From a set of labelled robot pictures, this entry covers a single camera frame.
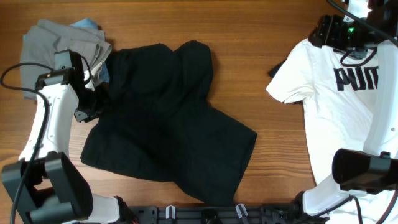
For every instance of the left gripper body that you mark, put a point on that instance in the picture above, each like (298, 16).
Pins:
(90, 107)

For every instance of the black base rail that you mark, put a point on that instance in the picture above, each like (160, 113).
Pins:
(239, 214)

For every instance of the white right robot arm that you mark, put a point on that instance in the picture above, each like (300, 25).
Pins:
(374, 169)

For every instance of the white Puma t-shirt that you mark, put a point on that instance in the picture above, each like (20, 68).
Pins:
(339, 100)

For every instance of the black garment under t-shirt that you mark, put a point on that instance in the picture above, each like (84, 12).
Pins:
(272, 72)

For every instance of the folded blue garment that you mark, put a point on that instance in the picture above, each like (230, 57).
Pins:
(87, 23)

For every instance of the black shorts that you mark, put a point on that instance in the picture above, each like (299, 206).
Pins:
(158, 124)

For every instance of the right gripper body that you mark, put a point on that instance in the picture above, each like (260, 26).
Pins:
(347, 40)

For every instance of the folded grey shorts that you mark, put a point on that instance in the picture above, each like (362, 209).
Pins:
(53, 49)

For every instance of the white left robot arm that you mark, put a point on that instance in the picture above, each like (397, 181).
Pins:
(44, 185)

